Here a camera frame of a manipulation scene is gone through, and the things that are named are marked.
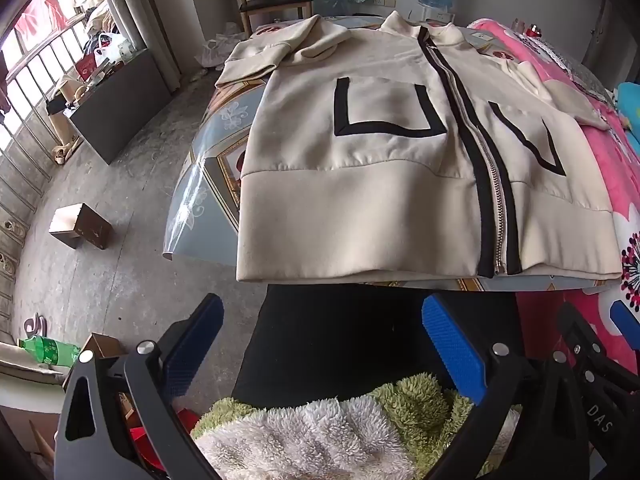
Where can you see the red hanging cloth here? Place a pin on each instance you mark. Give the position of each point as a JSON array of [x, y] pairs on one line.
[[42, 7]]

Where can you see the wall socket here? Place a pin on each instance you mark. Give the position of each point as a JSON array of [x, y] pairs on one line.
[[383, 0]]

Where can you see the dark grey cabinet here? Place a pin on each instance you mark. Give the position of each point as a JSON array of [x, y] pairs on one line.
[[125, 105]]

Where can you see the grey curtain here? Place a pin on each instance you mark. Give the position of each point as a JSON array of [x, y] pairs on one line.
[[145, 15]]

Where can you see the green white fleece garment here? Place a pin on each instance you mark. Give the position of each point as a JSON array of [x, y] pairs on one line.
[[325, 435]]

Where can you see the grey lace cloth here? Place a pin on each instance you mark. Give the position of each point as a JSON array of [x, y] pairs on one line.
[[575, 62]]

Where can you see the white plastic bag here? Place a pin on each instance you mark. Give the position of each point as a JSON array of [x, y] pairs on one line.
[[222, 45]]

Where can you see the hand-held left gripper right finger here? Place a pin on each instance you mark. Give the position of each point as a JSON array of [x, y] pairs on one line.
[[452, 345]]

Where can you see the black pants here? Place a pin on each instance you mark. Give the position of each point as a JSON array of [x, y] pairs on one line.
[[340, 340]]

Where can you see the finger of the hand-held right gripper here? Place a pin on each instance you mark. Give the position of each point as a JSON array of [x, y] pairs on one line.
[[627, 320], [580, 340]]

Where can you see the clear empty water jug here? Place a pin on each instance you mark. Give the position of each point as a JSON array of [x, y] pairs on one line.
[[332, 4]]

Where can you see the green plastic bottle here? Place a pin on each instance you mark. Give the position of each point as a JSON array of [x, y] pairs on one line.
[[50, 351]]

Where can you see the cream zip jacket black trim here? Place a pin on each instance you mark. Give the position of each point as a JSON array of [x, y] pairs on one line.
[[350, 185]]

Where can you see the white water dispenser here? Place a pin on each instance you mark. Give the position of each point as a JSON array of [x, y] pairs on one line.
[[435, 16]]

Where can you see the blue striped pillow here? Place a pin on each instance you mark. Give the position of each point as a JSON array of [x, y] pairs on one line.
[[631, 105]]

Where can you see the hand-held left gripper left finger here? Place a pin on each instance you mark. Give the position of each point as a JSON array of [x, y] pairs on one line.
[[197, 340]]

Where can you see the pink floral blanket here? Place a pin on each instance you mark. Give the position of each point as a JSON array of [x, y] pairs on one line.
[[615, 170]]

